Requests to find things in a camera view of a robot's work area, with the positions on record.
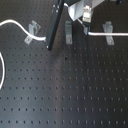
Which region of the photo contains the right grey cable clip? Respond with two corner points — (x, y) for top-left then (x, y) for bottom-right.
(103, 21), (114, 45)

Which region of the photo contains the left grey cable clip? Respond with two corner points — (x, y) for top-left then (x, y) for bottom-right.
(24, 21), (41, 44)

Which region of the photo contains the grey cable clip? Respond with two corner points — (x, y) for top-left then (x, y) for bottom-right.
(103, 21), (114, 45)
(65, 21), (72, 44)
(24, 21), (41, 44)

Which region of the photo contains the black long gripper finger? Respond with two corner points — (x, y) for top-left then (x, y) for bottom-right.
(46, 0), (64, 51)

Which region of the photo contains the white cable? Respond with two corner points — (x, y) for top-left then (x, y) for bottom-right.
(0, 19), (128, 91)

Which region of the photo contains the grey short gripper finger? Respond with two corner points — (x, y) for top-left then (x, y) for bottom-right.
(82, 5), (92, 34)

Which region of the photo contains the silver grey gripper body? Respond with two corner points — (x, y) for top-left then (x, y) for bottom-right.
(64, 0), (105, 21)

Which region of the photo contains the middle grey cable clip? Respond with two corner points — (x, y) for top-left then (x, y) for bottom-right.
(65, 21), (72, 44)

